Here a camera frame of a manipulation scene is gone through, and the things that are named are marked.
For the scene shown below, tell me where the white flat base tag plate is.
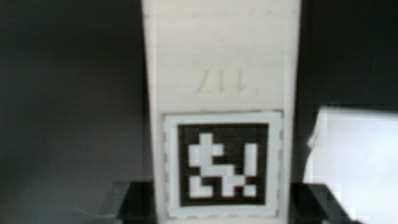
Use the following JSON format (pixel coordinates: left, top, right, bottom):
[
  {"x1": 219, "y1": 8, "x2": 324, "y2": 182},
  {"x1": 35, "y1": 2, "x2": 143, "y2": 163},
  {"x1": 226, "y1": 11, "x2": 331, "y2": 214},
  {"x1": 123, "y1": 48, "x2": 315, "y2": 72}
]
[{"x1": 305, "y1": 107, "x2": 398, "y2": 224}]

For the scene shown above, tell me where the white leg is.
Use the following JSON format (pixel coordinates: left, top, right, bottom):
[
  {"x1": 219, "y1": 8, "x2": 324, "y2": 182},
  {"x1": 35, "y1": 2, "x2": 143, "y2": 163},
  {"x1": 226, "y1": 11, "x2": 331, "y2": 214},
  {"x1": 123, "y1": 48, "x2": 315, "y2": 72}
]
[{"x1": 143, "y1": 0, "x2": 303, "y2": 224}]

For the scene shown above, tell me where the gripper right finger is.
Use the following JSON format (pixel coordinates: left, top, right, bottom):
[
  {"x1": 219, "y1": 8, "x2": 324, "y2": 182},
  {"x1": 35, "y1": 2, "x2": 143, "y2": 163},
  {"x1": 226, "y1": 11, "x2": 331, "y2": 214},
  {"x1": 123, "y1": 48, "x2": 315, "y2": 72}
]
[{"x1": 292, "y1": 183, "x2": 365, "y2": 224}]

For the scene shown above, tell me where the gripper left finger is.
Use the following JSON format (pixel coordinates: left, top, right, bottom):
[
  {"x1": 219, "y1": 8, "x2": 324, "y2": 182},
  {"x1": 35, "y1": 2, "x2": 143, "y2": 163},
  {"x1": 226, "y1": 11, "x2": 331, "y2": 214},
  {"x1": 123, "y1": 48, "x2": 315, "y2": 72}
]
[{"x1": 104, "y1": 181, "x2": 159, "y2": 224}]

